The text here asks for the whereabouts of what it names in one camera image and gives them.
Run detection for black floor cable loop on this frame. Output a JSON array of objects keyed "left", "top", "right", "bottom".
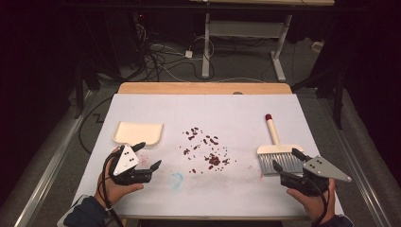
[{"left": 78, "top": 96, "right": 113, "bottom": 156}]

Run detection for red beans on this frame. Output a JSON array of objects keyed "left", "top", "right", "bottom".
[{"left": 181, "top": 126, "right": 238, "bottom": 175}]

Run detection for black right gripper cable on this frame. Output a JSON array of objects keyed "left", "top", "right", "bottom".
[{"left": 310, "top": 179, "right": 331, "bottom": 227}]

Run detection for metal floor rail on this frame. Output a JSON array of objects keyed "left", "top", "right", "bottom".
[
  {"left": 13, "top": 90, "right": 97, "bottom": 227},
  {"left": 316, "top": 94, "right": 393, "bottom": 227}
]

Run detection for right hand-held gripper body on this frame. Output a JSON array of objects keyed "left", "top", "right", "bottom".
[{"left": 279, "top": 155, "right": 353, "bottom": 198}]

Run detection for person's right hand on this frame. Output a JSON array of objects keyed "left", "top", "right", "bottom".
[{"left": 286, "top": 178, "right": 337, "bottom": 223}]

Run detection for white table mat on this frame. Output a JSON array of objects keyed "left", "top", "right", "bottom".
[{"left": 71, "top": 93, "right": 345, "bottom": 219}]

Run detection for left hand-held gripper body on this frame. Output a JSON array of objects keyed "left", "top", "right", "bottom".
[{"left": 108, "top": 144, "right": 154, "bottom": 186}]

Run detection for person's left hand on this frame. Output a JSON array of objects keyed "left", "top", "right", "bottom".
[{"left": 94, "top": 147, "right": 145, "bottom": 210}]

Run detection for white desk frame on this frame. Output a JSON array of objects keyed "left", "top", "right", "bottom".
[{"left": 188, "top": 0, "right": 336, "bottom": 82}]

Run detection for wooden table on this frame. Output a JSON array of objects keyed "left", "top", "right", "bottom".
[{"left": 116, "top": 81, "right": 312, "bottom": 221}]

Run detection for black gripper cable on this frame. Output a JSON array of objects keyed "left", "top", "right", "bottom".
[
  {"left": 310, "top": 179, "right": 331, "bottom": 227},
  {"left": 98, "top": 150, "right": 126, "bottom": 227}
]

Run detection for black stand legs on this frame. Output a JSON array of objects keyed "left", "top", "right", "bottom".
[
  {"left": 290, "top": 61, "right": 349, "bottom": 131},
  {"left": 73, "top": 58, "right": 102, "bottom": 120}
]

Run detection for tangle of floor cables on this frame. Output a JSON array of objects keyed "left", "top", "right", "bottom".
[{"left": 131, "top": 13, "right": 217, "bottom": 83}]

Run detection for cream hand brush grey bristles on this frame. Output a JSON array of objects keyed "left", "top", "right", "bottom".
[{"left": 256, "top": 113, "right": 305, "bottom": 176}]

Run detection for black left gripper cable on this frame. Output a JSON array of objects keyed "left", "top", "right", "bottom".
[{"left": 98, "top": 150, "right": 126, "bottom": 227}]

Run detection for cream plastic dustpan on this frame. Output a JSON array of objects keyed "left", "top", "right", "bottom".
[{"left": 112, "top": 121, "right": 165, "bottom": 148}]

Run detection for small white box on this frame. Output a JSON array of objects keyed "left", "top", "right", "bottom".
[{"left": 310, "top": 40, "right": 325, "bottom": 53}]

